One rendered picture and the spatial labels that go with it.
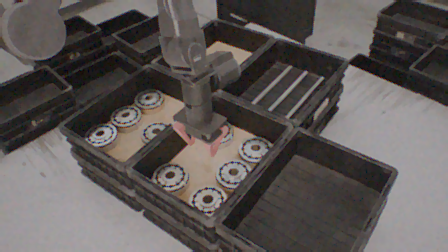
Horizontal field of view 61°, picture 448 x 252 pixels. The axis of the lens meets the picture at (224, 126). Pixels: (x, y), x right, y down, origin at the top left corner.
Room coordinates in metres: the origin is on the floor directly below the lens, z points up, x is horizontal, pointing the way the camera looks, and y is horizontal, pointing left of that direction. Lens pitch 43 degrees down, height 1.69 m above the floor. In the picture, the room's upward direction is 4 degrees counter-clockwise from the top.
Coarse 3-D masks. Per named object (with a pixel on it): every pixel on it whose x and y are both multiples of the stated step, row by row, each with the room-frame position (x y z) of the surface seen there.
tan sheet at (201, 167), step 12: (240, 132) 0.88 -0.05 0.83; (180, 156) 0.80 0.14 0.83; (192, 156) 0.79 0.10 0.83; (204, 156) 0.79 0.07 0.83; (216, 156) 0.79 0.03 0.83; (228, 156) 0.78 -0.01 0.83; (192, 168) 0.75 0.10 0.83; (204, 168) 0.74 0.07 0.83; (216, 168) 0.74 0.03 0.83; (192, 180) 0.70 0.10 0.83; (204, 180) 0.70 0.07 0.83; (192, 192) 0.66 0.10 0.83
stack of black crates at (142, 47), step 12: (144, 24) 2.15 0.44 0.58; (156, 24) 2.20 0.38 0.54; (120, 36) 2.03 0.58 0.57; (132, 36) 2.08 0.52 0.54; (144, 36) 2.14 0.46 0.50; (156, 36) 2.15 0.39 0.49; (120, 48) 1.98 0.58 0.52; (132, 48) 1.85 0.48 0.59; (144, 48) 2.01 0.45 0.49; (156, 48) 1.86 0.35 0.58; (132, 60) 1.89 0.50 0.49; (144, 60) 1.81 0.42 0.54
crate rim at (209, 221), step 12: (216, 96) 0.96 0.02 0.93; (252, 108) 0.88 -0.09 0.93; (276, 120) 0.82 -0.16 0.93; (168, 132) 0.80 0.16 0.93; (288, 132) 0.77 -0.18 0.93; (156, 144) 0.76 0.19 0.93; (276, 144) 0.72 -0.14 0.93; (144, 156) 0.72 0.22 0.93; (264, 156) 0.68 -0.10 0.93; (252, 168) 0.65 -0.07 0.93; (144, 180) 0.63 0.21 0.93; (156, 192) 0.60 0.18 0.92; (168, 192) 0.59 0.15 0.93; (180, 204) 0.55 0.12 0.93; (228, 204) 0.54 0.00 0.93; (192, 216) 0.52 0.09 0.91; (204, 216) 0.51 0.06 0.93; (216, 216) 0.51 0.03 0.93
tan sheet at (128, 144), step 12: (168, 96) 1.10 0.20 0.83; (168, 108) 1.03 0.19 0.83; (180, 108) 1.03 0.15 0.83; (144, 120) 0.98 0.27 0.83; (156, 120) 0.97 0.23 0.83; (168, 120) 0.97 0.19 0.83; (120, 132) 0.92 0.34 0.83; (132, 132) 0.92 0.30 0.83; (120, 144) 0.87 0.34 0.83; (132, 144) 0.86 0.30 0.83; (120, 156) 0.81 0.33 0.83
